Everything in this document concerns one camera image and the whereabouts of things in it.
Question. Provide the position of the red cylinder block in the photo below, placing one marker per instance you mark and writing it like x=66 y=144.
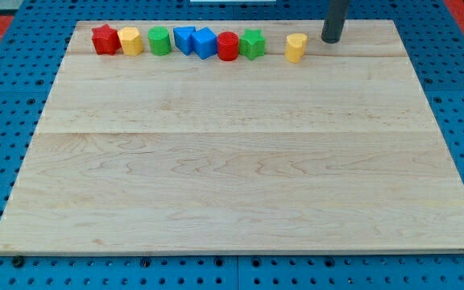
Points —
x=227 y=46

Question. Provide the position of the green star block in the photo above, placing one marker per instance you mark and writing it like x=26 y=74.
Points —
x=252 y=44

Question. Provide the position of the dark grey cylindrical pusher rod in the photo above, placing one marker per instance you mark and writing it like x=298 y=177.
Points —
x=334 y=21

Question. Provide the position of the wooden board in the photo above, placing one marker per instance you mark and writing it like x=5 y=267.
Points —
x=339 y=154

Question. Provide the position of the blue cube block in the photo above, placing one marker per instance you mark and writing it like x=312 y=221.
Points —
x=204 y=43

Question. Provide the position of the red star block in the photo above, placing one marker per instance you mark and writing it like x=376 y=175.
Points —
x=105 y=40

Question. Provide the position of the yellow hexagon block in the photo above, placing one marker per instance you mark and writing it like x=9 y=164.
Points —
x=131 y=41

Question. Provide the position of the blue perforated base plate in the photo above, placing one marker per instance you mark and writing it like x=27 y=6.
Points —
x=30 y=55

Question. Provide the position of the blue triangle block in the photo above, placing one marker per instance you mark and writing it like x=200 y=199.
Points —
x=183 y=39

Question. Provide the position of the green cylinder block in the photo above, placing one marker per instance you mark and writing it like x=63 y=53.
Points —
x=159 y=41

